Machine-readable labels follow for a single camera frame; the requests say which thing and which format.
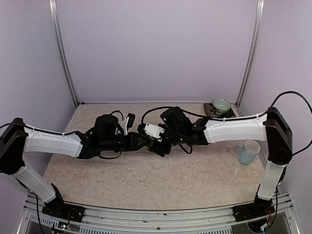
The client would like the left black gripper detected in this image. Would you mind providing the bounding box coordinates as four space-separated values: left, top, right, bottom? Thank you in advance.
100 132 150 152

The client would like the green pill organizer box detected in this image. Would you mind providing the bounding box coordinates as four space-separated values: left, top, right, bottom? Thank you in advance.
146 139 157 152

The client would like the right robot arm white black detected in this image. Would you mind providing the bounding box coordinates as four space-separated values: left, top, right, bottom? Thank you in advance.
137 104 307 216

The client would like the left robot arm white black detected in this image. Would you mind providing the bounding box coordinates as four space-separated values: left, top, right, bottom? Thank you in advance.
0 114 151 217

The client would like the black patterned tray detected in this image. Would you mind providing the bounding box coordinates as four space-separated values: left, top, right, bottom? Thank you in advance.
203 103 236 118

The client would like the pale green bowl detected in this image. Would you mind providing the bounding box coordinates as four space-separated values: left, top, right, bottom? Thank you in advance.
212 98 231 114

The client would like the light blue mug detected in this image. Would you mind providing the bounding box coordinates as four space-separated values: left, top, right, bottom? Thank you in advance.
235 140 261 166

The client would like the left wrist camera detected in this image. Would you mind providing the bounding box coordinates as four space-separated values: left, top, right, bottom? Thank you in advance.
126 113 136 129

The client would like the right aluminium frame post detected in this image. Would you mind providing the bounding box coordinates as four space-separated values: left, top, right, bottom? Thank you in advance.
235 0 265 108

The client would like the aluminium frame post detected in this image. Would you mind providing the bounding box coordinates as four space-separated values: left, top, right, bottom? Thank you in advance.
49 0 79 108
235 0 265 108

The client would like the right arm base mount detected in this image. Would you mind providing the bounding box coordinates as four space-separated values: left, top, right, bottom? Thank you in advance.
233 203 275 222

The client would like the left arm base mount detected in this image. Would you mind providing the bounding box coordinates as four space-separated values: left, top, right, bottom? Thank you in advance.
42 202 85 223

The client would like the front aluminium rail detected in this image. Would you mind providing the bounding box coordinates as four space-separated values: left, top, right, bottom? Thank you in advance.
15 194 301 234

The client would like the left aluminium frame post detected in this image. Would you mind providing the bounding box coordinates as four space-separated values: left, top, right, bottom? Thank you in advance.
49 0 79 108

